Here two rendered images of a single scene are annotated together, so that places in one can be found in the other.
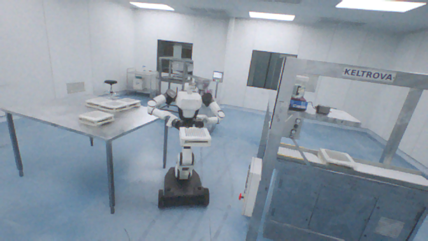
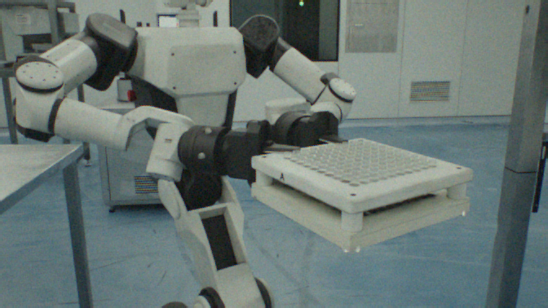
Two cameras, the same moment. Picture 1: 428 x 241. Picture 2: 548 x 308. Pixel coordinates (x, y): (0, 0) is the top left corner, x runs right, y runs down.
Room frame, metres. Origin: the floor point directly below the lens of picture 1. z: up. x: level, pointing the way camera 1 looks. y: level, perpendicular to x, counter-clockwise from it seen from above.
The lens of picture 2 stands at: (0.96, 0.51, 1.28)
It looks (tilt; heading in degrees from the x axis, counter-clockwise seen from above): 15 degrees down; 342
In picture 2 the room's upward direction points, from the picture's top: straight up
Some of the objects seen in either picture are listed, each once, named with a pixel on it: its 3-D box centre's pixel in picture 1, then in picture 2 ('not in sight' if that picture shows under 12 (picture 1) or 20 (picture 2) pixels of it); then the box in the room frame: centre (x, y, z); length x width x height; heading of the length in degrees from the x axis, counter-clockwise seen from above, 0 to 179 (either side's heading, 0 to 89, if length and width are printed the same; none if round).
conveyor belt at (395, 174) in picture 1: (344, 167); not in sight; (1.60, -1.18, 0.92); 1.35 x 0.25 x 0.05; 78
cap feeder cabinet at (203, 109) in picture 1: (203, 113); (148, 151); (4.53, 0.30, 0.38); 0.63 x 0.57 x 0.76; 79
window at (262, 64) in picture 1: (271, 71); (285, 15); (6.76, -1.58, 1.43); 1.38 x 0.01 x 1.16; 79
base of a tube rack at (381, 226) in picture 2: (194, 138); (355, 196); (1.60, 0.16, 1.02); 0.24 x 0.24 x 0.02; 15
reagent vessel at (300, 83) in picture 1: (297, 85); not in sight; (1.69, -0.63, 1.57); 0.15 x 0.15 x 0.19
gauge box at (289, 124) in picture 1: (286, 124); not in sight; (1.60, -0.59, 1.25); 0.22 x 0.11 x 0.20; 78
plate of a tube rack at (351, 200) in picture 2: (195, 133); (357, 168); (1.60, 0.16, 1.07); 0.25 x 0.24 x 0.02; 105
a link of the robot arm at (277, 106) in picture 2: (202, 119); (289, 119); (1.98, 0.14, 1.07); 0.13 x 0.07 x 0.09; 122
